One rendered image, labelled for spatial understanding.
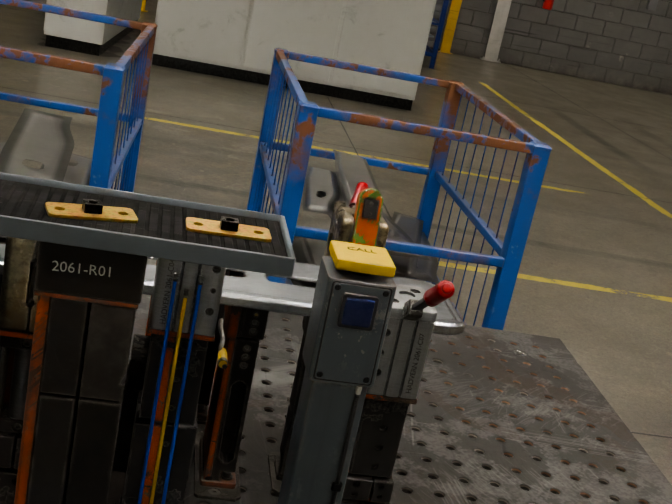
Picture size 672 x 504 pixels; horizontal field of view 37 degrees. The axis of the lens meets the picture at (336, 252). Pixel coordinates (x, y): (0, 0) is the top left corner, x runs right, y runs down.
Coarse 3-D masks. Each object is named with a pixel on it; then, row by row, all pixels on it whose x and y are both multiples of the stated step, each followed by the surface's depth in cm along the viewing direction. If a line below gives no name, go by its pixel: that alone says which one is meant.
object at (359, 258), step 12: (336, 252) 101; (348, 252) 101; (360, 252) 102; (372, 252) 103; (384, 252) 104; (336, 264) 99; (348, 264) 99; (360, 264) 99; (372, 264) 100; (384, 264) 100
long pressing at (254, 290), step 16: (0, 256) 125; (0, 272) 123; (256, 272) 138; (304, 272) 142; (144, 288) 126; (224, 288) 130; (240, 288) 131; (256, 288) 132; (272, 288) 134; (288, 288) 135; (304, 288) 136; (224, 304) 128; (240, 304) 128; (256, 304) 129; (272, 304) 129; (288, 304) 129; (304, 304) 130; (448, 304) 142; (448, 320) 134
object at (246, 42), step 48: (192, 0) 875; (240, 0) 880; (288, 0) 884; (336, 0) 889; (384, 0) 894; (432, 0) 898; (192, 48) 888; (240, 48) 893; (288, 48) 898; (336, 48) 904; (384, 48) 908; (336, 96) 920; (384, 96) 925
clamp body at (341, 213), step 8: (336, 208) 157; (344, 208) 155; (352, 208) 156; (336, 216) 156; (344, 216) 152; (352, 216) 152; (336, 224) 155; (344, 224) 150; (352, 224) 150; (384, 224) 152; (336, 232) 154; (344, 232) 151; (384, 232) 152; (328, 240) 160; (336, 240) 153; (344, 240) 151; (384, 240) 152; (328, 248) 160; (288, 400) 171
